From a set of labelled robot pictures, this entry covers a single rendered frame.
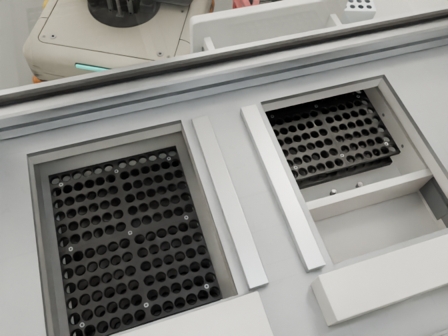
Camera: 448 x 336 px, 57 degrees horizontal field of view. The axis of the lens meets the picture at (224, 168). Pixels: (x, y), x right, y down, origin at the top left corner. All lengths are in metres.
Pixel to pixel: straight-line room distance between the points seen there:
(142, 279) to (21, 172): 0.20
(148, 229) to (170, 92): 0.18
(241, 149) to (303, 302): 0.20
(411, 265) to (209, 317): 0.22
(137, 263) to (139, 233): 0.04
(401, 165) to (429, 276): 0.26
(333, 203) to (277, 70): 0.20
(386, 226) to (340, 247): 0.08
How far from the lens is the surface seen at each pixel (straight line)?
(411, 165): 0.70
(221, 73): 0.56
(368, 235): 0.66
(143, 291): 0.52
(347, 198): 0.60
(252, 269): 0.47
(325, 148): 0.62
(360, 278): 0.47
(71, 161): 0.68
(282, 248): 0.49
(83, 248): 0.55
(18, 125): 0.58
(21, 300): 0.50
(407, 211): 0.70
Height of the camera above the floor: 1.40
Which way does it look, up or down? 61 degrees down
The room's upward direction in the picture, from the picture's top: 7 degrees clockwise
